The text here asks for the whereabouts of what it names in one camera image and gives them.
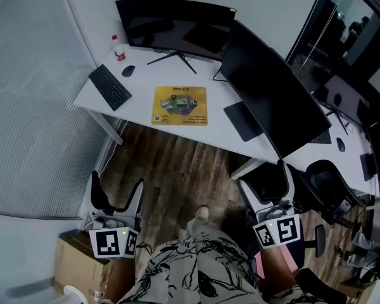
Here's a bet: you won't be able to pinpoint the small cardboard box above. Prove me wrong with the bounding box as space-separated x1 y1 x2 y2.
340 277 377 301

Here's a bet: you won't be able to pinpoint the person's right forearm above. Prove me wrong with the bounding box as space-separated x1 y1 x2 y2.
260 247 297 297

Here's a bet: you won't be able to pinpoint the black mesh office chair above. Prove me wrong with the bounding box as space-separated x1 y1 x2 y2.
305 159 368 227

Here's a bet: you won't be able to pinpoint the black monitor with thin-legged stand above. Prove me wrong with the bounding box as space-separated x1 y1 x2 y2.
115 0 237 75
313 74 371 136

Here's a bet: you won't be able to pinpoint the person's beige shoe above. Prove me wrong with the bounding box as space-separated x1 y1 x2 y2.
196 205 210 223

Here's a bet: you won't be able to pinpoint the grey chair with white disc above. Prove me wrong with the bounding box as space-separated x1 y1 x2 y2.
6 277 89 304

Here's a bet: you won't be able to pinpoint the yellow printed mouse pad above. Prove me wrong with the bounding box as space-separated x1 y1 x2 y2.
150 85 208 127

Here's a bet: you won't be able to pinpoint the white floor cable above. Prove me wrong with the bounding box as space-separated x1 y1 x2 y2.
109 122 127 158

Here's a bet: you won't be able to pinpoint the person's patterned shirt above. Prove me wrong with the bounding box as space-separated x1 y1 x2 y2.
117 229 346 304

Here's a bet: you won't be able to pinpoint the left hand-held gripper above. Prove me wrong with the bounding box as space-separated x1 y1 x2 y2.
88 170 145 260

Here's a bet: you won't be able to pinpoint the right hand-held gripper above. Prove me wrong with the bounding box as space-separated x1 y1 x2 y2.
237 159 302 250

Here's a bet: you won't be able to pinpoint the black keyboard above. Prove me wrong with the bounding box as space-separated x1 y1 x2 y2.
87 63 133 112
308 128 333 144

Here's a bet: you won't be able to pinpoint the white desk leg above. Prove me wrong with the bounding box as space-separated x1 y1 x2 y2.
87 111 124 146
230 158 273 181

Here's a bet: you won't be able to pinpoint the black monitor cable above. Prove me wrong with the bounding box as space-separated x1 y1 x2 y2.
212 65 229 82

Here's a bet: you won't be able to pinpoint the large cardboard box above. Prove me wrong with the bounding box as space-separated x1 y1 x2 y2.
54 229 111 303

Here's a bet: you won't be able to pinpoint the clear bottle with red cap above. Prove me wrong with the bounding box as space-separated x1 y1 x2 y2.
111 35 127 62

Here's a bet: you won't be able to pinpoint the person's beige trousers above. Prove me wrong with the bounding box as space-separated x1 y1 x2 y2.
185 215 212 243

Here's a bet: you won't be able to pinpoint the person's left forearm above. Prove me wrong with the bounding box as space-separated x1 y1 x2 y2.
99 257 136 304

